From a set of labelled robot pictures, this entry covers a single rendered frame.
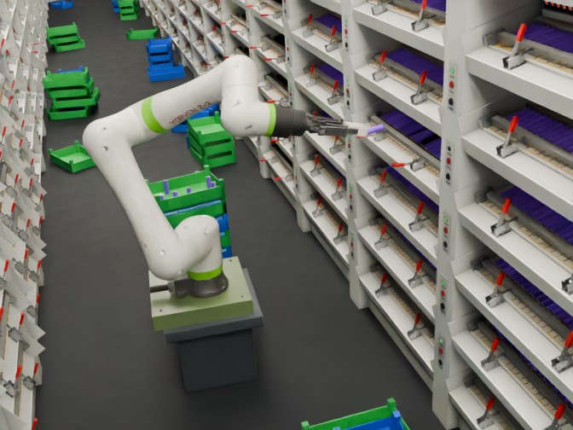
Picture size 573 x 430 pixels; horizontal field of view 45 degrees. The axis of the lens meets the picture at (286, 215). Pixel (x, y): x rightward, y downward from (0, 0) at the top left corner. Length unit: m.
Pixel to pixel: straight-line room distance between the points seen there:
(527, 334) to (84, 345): 1.68
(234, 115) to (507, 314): 0.86
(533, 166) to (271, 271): 1.69
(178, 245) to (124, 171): 0.27
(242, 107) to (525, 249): 0.80
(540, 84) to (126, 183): 1.19
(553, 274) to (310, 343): 1.23
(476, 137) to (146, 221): 0.98
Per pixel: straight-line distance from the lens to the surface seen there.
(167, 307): 2.29
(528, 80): 1.51
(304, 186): 3.24
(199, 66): 5.83
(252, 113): 1.88
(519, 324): 1.77
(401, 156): 2.16
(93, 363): 2.69
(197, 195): 2.96
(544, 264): 1.62
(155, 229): 2.11
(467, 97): 1.74
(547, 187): 1.51
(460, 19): 1.71
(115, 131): 2.10
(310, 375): 2.46
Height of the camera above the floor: 1.57
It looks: 27 degrees down
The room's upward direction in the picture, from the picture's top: 4 degrees counter-clockwise
